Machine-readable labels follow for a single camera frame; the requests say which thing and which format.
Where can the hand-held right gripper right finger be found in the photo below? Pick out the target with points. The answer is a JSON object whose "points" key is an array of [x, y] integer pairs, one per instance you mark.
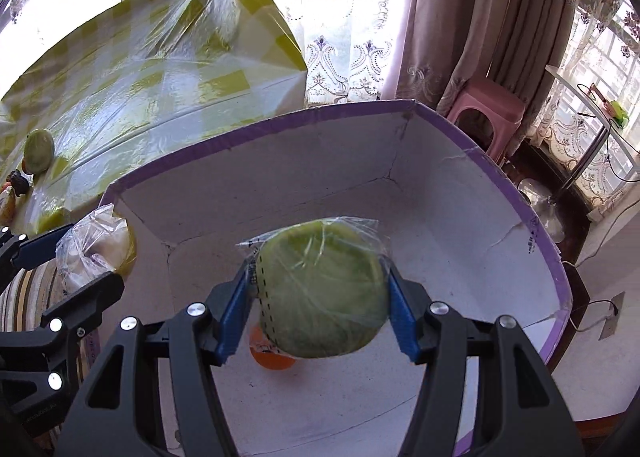
{"points": [[403, 318]]}

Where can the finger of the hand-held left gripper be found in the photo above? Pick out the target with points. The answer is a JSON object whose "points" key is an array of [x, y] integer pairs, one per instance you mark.
{"points": [[37, 248], [82, 298]]}

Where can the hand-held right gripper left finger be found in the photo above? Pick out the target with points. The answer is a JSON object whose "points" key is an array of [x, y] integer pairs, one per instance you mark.
{"points": [[232, 313]]}

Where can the clear plastic bag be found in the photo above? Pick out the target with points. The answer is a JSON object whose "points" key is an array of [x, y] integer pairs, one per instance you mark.
{"points": [[97, 244]]}

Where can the white cardboard box purple rim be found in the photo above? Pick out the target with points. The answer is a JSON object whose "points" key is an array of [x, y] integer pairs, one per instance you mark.
{"points": [[450, 217]]}

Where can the striped cushion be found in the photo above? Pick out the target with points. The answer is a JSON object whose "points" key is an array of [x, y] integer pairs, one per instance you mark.
{"points": [[25, 299]]}

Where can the orange fruit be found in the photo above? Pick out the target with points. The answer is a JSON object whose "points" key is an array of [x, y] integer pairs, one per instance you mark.
{"points": [[267, 356]]}

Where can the small dark fruit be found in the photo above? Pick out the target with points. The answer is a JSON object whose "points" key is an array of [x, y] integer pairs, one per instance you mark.
{"points": [[19, 183]]}

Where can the yellow checked tablecloth table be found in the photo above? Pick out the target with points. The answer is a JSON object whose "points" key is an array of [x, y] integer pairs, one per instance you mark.
{"points": [[150, 87]]}

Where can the metal floor socket plate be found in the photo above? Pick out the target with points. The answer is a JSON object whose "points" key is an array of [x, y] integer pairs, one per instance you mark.
{"points": [[612, 315]]}

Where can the pink plastic stool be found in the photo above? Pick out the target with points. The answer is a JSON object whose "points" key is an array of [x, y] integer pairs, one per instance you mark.
{"points": [[487, 104]]}

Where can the glass side table metal stand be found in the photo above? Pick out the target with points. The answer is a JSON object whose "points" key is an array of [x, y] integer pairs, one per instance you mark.
{"points": [[575, 87]]}

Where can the small green object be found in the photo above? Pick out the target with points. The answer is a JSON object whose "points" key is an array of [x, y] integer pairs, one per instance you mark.
{"points": [[619, 113]]}

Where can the white lace sheer curtain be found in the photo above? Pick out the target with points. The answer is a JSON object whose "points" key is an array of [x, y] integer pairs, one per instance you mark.
{"points": [[345, 12]]}

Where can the brown patterned curtain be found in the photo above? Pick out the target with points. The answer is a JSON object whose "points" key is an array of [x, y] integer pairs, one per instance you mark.
{"points": [[500, 2]]}

